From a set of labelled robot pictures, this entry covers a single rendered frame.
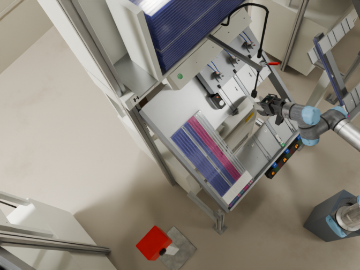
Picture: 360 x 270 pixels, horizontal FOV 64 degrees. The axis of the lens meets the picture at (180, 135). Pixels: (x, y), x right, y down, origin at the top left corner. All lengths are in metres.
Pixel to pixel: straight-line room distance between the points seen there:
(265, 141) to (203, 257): 1.05
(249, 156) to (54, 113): 2.03
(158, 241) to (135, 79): 0.82
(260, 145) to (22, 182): 2.08
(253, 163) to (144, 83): 0.78
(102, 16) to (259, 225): 1.80
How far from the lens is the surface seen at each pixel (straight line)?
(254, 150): 1.59
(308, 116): 1.30
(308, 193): 2.43
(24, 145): 3.04
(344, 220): 1.57
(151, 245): 1.54
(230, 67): 1.41
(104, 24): 1.09
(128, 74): 1.16
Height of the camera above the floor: 2.28
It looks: 65 degrees down
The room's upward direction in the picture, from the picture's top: 17 degrees counter-clockwise
